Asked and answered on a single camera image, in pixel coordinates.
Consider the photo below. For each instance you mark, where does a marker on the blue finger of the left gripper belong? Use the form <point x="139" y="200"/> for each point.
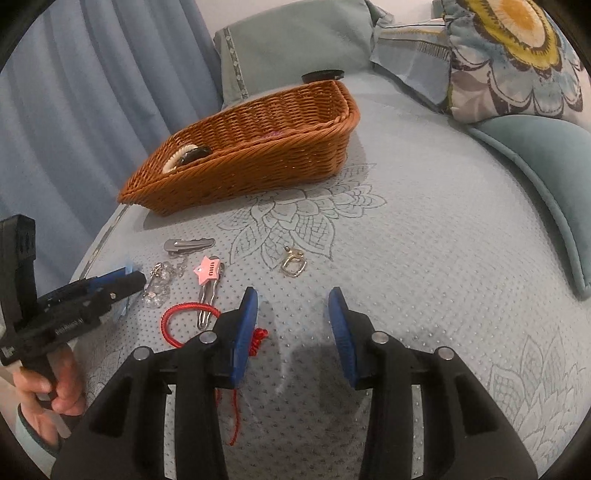
<point x="137" y="284"/>
<point x="88" y="285"/>

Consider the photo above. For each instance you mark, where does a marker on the blue patterned pillow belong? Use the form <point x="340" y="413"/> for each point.
<point x="419" y="55"/>

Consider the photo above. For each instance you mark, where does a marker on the silver hair clip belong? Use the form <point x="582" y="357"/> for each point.
<point x="181" y="247"/>

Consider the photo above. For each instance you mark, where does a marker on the teal cushion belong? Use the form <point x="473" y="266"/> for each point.
<point x="555" y="156"/>

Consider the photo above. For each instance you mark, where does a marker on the blue curtain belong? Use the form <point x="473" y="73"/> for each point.
<point x="91" y="90"/>

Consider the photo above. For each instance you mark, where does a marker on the teal headboard cover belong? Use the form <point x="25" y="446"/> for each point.
<point x="276" y="48"/>

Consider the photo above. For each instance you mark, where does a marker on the floral flower pillow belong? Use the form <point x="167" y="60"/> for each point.
<point x="508" y="58"/>

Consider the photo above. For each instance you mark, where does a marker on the pink star hair clip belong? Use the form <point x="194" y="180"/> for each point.
<point x="209" y="273"/>

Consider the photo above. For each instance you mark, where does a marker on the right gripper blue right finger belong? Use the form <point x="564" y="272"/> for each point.
<point x="466" y="434"/>

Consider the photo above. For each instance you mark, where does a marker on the black watch band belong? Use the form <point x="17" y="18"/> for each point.
<point x="192" y="154"/>

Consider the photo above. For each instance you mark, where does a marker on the orange wicker basket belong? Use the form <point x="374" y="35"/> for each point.
<point x="293" y="136"/>

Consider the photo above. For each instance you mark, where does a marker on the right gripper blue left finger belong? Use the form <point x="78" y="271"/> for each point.
<point x="121" y="435"/>

